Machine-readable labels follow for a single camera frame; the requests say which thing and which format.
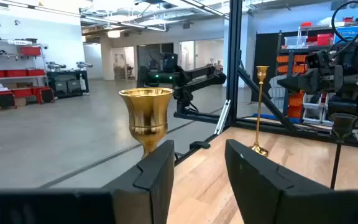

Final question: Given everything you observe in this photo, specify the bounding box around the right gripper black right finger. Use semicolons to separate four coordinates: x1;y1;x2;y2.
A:
224;139;335;224

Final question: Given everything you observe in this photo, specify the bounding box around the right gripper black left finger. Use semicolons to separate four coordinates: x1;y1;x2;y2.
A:
103;139;175;224

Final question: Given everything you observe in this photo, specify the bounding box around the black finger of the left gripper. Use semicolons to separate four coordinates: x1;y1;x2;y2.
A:
277;68;320;95

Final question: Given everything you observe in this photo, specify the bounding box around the black candlestick holder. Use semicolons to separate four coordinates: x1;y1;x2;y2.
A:
329;113;358;190

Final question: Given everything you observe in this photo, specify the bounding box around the shelf with orange bins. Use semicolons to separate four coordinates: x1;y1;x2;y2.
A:
275;43;312;121

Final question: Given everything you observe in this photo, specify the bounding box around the clear plastic box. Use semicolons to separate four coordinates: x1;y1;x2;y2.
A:
283;35;308;49

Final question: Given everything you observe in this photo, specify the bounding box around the black partition panel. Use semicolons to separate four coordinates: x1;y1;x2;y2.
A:
252;32;280;103

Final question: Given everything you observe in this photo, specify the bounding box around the blue sign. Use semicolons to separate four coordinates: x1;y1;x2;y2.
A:
334;26;358;44

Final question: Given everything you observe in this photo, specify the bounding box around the black table clamp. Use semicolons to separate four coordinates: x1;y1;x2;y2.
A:
189;141;211;151

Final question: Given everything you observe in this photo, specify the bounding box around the black equipment cart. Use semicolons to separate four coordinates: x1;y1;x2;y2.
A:
47;70;90;100

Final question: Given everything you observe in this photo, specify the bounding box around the red bin black front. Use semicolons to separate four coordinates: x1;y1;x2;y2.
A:
31;86;56;105
0;90;17;110

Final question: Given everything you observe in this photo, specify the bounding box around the white shelving unit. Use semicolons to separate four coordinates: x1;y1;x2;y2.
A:
0;36;48;110

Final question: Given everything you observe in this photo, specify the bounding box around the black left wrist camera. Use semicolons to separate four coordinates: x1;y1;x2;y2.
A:
305;49;332;68

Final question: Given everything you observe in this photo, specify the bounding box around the black diagonal frame brace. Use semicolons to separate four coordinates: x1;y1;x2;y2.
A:
237;67;296;132

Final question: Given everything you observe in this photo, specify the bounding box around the black frame base rail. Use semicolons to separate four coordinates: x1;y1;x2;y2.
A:
234;119;358;151

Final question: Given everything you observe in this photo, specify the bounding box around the black cable loop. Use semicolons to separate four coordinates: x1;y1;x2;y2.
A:
331;0;358;58

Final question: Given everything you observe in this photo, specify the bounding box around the black frame post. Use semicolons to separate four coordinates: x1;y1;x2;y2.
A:
225;0;244;129

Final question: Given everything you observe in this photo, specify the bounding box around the silver metal bracket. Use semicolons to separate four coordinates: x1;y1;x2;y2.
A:
214;99;231;135

